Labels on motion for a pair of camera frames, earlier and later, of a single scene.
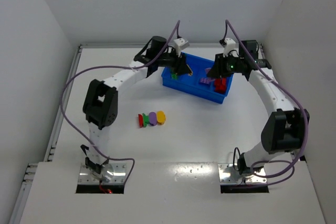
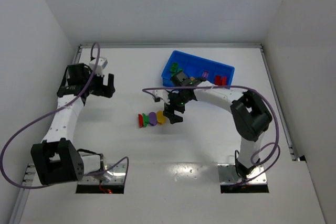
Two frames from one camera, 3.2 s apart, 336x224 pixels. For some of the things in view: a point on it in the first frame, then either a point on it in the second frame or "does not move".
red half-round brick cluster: [140, 120] does not move
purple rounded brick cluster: [153, 118] does not move
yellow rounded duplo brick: [160, 117] does not move
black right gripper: [219, 64] → [173, 102]
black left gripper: [180, 61] → [99, 85]
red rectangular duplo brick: [217, 82] does not move
